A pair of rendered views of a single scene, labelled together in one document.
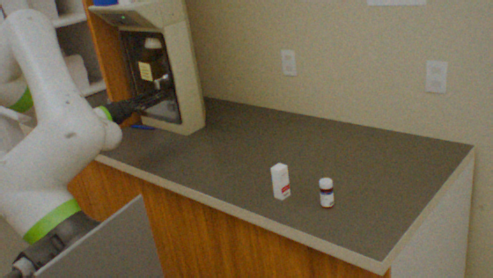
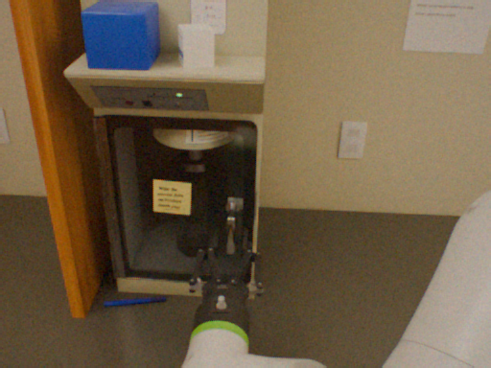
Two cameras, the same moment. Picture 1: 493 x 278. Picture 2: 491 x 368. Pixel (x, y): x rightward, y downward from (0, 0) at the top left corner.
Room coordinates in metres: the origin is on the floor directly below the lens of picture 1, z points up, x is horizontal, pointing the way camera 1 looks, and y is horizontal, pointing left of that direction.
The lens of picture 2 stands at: (1.17, 0.85, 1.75)
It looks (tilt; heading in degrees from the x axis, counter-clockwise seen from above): 30 degrees down; 317
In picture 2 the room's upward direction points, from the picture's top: 2 degrees clockwise
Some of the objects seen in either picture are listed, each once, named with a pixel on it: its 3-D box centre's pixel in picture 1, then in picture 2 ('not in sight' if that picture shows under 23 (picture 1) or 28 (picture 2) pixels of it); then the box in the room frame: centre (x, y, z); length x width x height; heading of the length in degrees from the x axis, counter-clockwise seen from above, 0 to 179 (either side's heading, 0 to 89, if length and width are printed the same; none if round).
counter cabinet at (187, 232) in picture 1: (217, 222); not in sight; (1.82, 0.19, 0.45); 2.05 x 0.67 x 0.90; 45
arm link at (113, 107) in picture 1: (112, 113); (221, 325); (1.61, 0.48, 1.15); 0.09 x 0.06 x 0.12; 45
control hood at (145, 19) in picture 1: (124, 17); (170, 91); (1.85, 0.40, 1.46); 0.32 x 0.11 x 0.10; 45
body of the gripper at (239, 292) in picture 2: (128, 107); (224, 295); (1.67, 0.43, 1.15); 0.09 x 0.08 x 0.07; 135
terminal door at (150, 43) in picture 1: (150, 77); (180, 208); (1.89, 0.36, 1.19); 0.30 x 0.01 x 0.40; 45
